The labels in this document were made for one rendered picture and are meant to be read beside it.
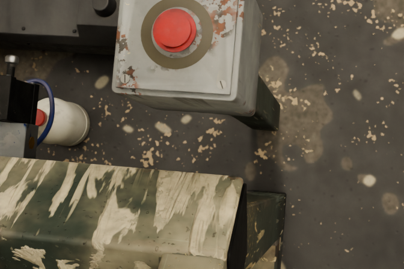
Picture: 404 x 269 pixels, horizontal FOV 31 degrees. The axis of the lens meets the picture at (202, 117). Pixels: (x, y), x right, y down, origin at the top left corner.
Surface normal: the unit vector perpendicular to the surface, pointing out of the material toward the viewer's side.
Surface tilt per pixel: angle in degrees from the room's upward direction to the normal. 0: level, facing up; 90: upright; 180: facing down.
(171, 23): 0
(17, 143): 0
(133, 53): 0
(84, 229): 50
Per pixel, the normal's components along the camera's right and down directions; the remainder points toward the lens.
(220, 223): -0.04, -0.82
